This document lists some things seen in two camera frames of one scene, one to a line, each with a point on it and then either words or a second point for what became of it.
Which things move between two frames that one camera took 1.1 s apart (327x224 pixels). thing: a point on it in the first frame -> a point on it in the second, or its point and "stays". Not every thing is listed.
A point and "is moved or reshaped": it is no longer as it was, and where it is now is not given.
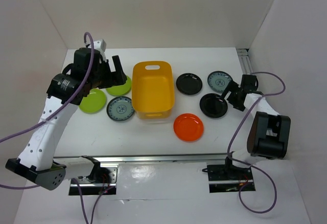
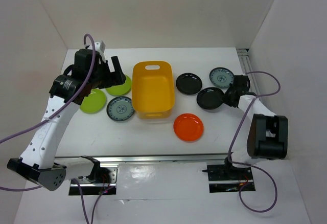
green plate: (94, 103) stays
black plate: (189, 84) stays
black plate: (212, 105) is moved or reshaped
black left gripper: (113, 79) stays
